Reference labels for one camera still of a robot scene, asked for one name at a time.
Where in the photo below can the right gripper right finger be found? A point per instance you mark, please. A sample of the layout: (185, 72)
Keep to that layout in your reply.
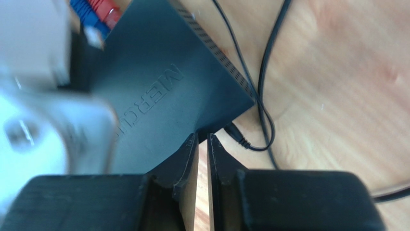
(243, 199)

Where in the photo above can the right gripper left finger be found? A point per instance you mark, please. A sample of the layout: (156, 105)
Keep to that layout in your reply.
(163, 199)

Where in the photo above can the black network switch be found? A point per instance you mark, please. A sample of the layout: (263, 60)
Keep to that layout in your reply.
(165, 78)

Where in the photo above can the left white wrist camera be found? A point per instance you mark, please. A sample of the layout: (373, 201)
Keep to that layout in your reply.
(45, 130)

